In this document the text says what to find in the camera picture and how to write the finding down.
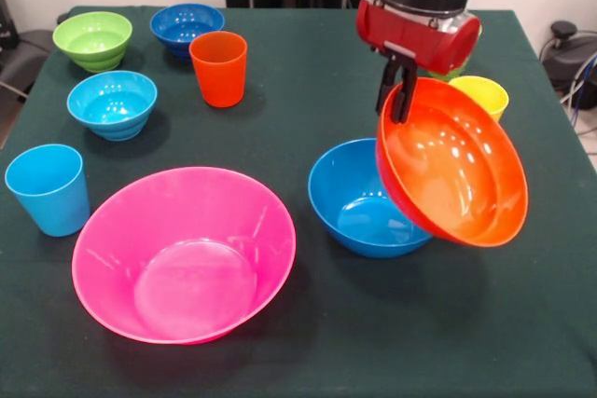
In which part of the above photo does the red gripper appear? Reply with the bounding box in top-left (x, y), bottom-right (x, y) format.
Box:
top-left (356, 0), bottom-right (481, 124)

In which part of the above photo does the green cup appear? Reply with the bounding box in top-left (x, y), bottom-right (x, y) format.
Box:
top-left (427, 55), bottom-right (472, 84)

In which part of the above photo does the yellow cup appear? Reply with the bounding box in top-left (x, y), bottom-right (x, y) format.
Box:
top-left (448, 75), bottom-right (510, 123)

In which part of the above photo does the large orange bowl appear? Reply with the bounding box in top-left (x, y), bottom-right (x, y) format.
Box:
top-left (375, 76), bottom-right (530, 249)

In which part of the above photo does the large blue bowl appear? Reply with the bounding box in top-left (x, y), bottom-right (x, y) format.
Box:
top-left (307, 138), bottom-right (435, 259)

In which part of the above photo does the orange cup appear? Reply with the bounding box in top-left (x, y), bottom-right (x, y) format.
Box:
top-left (188, 31), bottom-right (248, 109)

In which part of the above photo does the large pink bowl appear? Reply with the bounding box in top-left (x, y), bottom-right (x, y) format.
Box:
top-left (71, 165), bottom-right (298, 346)

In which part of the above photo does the dark blue ribbed bowl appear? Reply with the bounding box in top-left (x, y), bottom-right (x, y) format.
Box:
top-left (148, 2), bottom-right (227, 62)

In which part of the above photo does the dark green tablecloth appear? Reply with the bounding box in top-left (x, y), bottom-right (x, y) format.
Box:
top-left (0, 5), bottom-right (597, 398)

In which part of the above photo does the light blue ribbed bowl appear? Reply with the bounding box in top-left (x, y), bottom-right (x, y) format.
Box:
top-left (66, 70), bottom-right (159, 143)

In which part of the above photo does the green ribbed bowl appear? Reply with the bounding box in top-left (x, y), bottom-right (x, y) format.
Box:
top-left (51, 10), bottom-right (133, 74)

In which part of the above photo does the light blue cup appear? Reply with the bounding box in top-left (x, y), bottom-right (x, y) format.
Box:
top-left (4, 144), bottom-right (91, 238)

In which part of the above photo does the bundle of floor cables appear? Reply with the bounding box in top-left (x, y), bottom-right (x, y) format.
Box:
top-left (559, 50), bottom-right (597, 157)

